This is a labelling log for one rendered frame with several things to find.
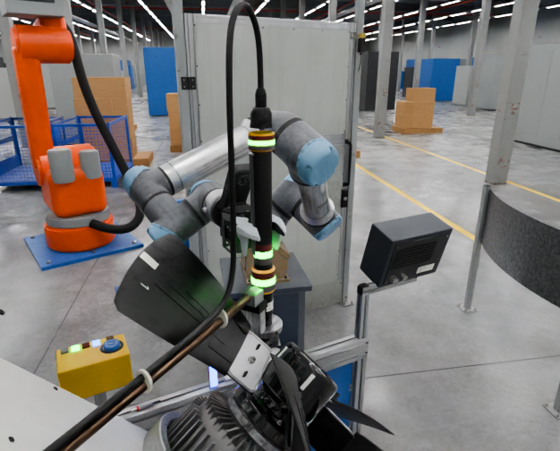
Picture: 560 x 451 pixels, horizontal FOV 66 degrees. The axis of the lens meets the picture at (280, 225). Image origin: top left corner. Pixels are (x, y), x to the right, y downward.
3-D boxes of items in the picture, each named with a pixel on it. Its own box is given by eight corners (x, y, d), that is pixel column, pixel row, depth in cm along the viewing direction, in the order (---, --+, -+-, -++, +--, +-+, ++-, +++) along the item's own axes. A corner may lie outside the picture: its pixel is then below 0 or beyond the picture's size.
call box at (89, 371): (63, 410, 102) (56, 372, 98) (63, 384, 110) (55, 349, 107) (134, 388, 109) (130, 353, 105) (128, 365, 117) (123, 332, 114)
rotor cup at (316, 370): (272, 447, 66) (328, 382, 68) (221, 380, 75) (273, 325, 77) (305, 456, 77) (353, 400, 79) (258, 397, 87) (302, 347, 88)
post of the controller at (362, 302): (359, 339, 147) (362, 287, 140) (353, 335, 149) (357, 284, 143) (366, 337, 148) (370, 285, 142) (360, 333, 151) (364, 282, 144)
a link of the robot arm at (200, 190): (198, 217, 104) (225, 196, 106) (213, 232, 95) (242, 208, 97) (178, 192, 100) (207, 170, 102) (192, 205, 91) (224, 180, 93)
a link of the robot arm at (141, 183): (279, 88, 118) (113, 166, 97) (306, 111, 114) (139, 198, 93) (275, 121, 127) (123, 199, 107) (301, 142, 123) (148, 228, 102)
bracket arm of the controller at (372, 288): (361, 296, 141) (362, 288, 140) (356, 293, 144) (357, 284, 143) (417, 281, 152) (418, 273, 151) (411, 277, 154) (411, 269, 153)
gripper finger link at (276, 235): (298, 256, 76) (267, 241, 83) (298, 224, 74) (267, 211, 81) (284, 260, 74) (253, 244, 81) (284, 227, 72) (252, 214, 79)
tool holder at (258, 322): (266, 348, 76) (265, 299, 73) (232, 337, 79) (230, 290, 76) (289, 323, 84) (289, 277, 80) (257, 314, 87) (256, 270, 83)
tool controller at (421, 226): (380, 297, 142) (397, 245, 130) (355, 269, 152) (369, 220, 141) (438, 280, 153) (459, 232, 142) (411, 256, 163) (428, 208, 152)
